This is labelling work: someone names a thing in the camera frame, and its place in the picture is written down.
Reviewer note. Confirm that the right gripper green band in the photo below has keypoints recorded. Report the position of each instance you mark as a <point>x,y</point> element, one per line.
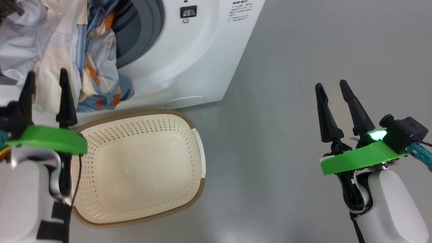
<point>364,157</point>

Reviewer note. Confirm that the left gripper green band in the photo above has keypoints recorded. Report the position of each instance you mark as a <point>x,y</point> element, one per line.
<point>50,138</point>

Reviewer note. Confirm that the pale blue cream garment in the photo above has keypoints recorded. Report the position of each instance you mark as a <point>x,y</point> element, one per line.
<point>44,44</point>

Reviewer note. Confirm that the blue bear print garment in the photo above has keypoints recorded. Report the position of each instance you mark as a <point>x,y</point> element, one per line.
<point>101,67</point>

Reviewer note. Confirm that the grey rubber door gasket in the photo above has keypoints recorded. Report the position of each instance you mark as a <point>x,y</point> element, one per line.
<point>148,30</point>

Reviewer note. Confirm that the white front-load washing machine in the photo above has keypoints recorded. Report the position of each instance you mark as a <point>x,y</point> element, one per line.
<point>189,60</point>

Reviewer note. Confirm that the black door latch socket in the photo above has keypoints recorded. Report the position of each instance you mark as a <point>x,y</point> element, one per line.
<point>188,11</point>

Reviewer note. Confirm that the cream perforated laundry basket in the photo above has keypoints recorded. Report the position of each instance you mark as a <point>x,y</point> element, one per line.
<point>135,168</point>

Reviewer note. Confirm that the round white filter cover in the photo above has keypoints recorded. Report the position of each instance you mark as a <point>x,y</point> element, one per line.
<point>185,102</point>

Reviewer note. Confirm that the printed text instruction sticker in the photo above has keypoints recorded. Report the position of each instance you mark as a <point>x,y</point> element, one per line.
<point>241,10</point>

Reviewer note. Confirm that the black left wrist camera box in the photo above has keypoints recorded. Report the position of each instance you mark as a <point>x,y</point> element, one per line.
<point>8,118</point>

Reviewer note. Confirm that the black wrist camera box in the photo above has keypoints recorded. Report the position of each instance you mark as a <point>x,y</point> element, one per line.
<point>405,133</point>
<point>8,118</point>

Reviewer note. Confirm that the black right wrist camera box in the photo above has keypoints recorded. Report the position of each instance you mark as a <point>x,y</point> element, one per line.
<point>405,133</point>

